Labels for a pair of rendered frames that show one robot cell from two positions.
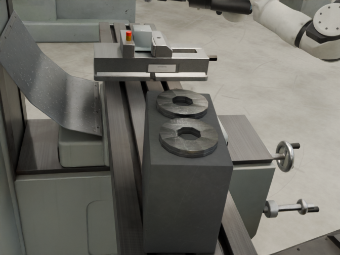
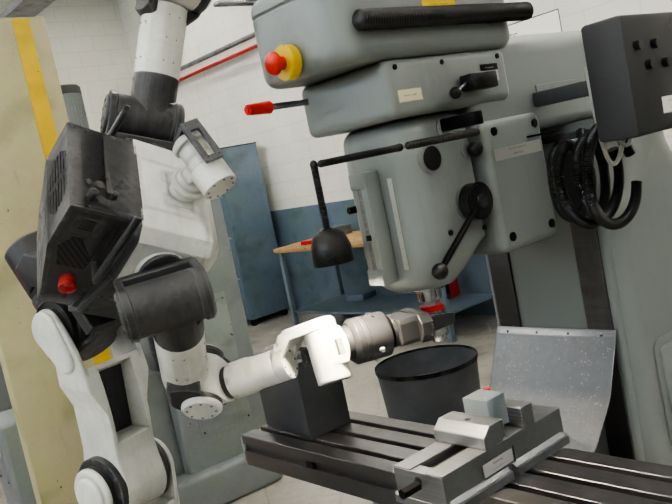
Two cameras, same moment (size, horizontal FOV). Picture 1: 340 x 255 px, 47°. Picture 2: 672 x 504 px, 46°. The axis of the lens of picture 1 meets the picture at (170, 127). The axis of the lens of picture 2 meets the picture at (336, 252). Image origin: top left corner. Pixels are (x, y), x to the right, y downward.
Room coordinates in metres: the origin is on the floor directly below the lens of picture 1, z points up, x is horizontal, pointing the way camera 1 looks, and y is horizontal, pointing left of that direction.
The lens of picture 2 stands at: (2.35, -0.71, 1.57)
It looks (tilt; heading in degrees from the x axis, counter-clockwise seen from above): 6 degrees down; 155
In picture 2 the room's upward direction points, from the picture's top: 12 degrees counter-clockwise
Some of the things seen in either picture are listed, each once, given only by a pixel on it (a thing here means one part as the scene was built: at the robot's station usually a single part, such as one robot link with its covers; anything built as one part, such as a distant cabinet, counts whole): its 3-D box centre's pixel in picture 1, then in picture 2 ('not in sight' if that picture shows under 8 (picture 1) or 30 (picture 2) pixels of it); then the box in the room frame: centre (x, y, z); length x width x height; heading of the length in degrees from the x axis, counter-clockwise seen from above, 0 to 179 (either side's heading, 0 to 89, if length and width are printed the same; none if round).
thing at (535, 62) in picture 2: not in sight; (545, 82); (0.92, 0.58, 1.66); 0.80 x 0.23 x 0.20; 104
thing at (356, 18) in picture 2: not in sight; (449, 15); (1.18, 0.16, 1.79); 0.45 x 0.04 x 0.04; 104
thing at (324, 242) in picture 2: not in sight; (330, 245); (1.11, -0.13, 1.44); 0.07 x 0.07 x 0.06
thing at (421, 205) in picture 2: not in sight; (414, 203); (1.04, 0.10, 1.47); 0.21 x 0.19 x 0.32; 14
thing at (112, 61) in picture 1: (150, 54); (480, 442); (1.14, 0.08, 1.01); 0.35 x 0.15 x 0.11; 103
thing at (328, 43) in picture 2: not in sight; (383, 26); (1.04, 0.11, 1.81); 0.47 x 0.26 x 0.16; 104
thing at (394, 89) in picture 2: not in sight; (407, 93); (1.03, 0.13, 1.68); 0.34 x 0.24 x 0.10; 104
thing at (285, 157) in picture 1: (275, 156); not in sight; (1.16, -0.39, 0.65); 0.16 x 0.12 x 0.12; 104
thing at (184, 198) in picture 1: (179, 164); (299, 385); (0.54, -0.02, 1.05); 0.22 x 0.12 x 0.20; 7
